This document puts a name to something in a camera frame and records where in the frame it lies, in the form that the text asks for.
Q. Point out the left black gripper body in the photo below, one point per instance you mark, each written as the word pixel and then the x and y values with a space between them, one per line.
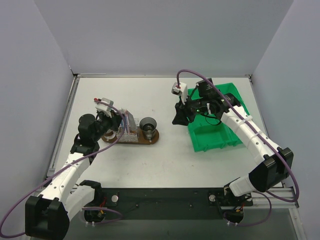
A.
pixel 116 121

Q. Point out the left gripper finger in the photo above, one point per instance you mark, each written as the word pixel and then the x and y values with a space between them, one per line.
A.
pixel 118 118
pixel 114 128

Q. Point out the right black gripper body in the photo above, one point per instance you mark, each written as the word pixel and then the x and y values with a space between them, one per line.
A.
pixel 181 113

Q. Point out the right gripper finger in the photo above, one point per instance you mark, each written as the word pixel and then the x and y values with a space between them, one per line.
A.
pixel 185 120
pixel 180 111

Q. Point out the clear plastic cup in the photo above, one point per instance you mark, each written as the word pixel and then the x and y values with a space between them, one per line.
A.
pixel 110 134

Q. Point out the pink toothbrush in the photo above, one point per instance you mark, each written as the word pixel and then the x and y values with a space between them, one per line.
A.
pixel 127 121

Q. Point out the clear acrylic organizer box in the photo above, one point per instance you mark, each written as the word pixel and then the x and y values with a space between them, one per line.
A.
pixel 128 138

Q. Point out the black cylindrical cup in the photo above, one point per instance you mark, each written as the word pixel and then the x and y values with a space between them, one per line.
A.
pixel 148 127

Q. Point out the blue white toothpaste tube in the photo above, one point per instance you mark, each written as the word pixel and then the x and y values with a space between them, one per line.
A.
pixel 123 125

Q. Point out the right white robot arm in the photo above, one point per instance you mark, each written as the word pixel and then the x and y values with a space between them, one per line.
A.
pixel 272 161

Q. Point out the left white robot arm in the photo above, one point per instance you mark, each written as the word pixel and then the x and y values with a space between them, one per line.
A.
pixel 48 215

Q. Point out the brown oval wooden tray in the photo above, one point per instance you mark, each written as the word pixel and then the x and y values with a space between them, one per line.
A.
pixel 141 139

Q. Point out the green plastic divided bin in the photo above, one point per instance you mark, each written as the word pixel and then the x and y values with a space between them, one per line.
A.
pixel 207 134

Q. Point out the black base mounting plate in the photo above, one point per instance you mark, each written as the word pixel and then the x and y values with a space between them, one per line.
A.
pixel 164 204

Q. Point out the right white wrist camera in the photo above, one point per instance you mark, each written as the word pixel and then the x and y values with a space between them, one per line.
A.
pixel 181 90

